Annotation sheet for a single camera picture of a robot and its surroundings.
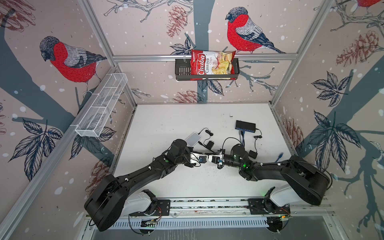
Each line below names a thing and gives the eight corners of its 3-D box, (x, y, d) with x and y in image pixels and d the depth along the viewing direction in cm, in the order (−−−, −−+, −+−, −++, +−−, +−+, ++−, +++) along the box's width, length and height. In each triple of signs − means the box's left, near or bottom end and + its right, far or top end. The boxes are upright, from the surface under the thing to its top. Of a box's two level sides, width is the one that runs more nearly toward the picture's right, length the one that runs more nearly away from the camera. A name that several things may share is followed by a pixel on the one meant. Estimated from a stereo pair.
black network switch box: (235, 128, 107) (235, 126, 105) (235, 121, 112) (236, 119, 110) (254, 132, 105) (255, 131, 103) (254, 124, 109) (255, 123, 108)
